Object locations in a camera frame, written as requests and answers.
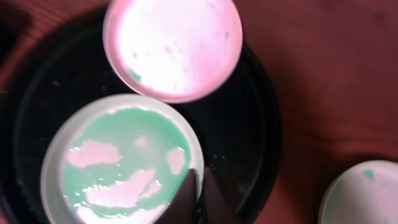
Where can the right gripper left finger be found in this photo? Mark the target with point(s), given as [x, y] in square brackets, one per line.
[182, 207]

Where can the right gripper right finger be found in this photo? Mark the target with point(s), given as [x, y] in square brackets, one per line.
[217, 209]

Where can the teal plate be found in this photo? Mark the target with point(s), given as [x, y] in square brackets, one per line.
[119, 159]
[365, 194]

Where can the white plate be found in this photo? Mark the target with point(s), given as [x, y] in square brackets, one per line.
[175, 51]

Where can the black round tray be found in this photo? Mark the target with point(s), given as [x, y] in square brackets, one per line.
[238, 125]

